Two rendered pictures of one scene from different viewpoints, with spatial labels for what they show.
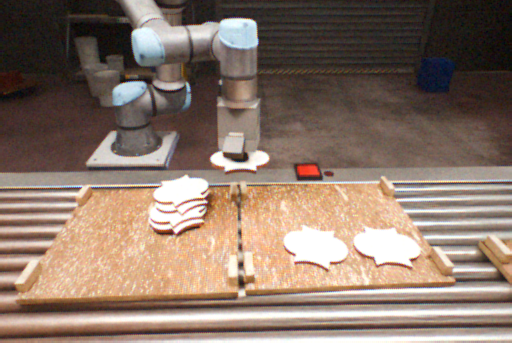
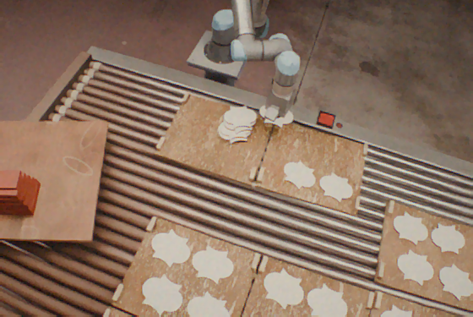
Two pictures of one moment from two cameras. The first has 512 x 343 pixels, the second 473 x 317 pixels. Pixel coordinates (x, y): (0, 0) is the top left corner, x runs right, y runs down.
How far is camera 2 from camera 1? 95 cm
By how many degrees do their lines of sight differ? 28
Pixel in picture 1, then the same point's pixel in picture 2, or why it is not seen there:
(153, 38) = (242, 51)
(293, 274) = (280, 185)
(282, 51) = not seen: outside the picture
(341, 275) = (303, 194)
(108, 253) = (195, 142)
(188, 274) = (231, 167)
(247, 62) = (289, 80)
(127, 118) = (219, 38)
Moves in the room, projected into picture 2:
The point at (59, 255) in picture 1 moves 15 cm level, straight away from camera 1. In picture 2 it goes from (172, 135) to (166, 108)
